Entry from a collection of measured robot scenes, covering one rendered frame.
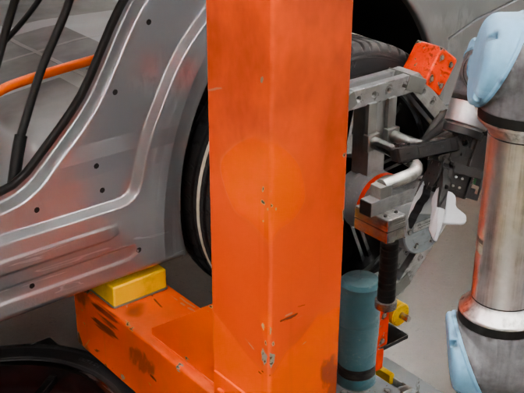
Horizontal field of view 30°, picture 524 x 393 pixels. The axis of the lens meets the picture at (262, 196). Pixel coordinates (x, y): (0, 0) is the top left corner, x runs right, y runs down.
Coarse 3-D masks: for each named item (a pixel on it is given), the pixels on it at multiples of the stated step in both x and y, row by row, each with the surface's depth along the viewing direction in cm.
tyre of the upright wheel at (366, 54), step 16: (352, 48) 205; (368, 48) 207; (384, 48) 210; (352, 64) 205; (368, 64) 208; (384, 64) 212; (400, 64) 215; (192, 128) 208; (208, 128) 205; (192, 144) 208; (192, 160) 207; (208, 160) 203; (192, 176) 207; (208, 176) 204; (192, 192) 208; (208, 192) 203; (192, 208) 210; (208, 208) 204; (192, 224) 211; (208, 224) 205; (192, 240) 215; (208, 240) 208; (192, 256) 222; (208, 256) 212; (208, 272) 223
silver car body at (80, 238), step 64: (0, 0) 291; (64, 0) 294; (128, 0) 186; (192, 0) 193; (448, 0) 238; (512, 0) 255; (0, 64) 197; (64, 64) 230; (128, 64) 188; (192, 64) 195; (0, 128) 213; (64, 128) 186; (128, 128) 194; (0, 192) 182; (64, 192) 189; (128, 192) 198; (0, 256) 182; (64, 256) 191; (128, 256) 202; (0, 320) 187
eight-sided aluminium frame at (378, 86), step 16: (352, 80) 202; (368, 80) 204; (384, 80) 202; (400, 80) 204; (416, 80) 207; (352, 96) 196; (368, 96) 199; (384, 96) 203; (416, 96) 209; (432, 96) 212; (416, 112) 220; (432, 112) 214; (400, 256) 232; (416, 256) 229; (400, 272) 228; (400, 288) 228
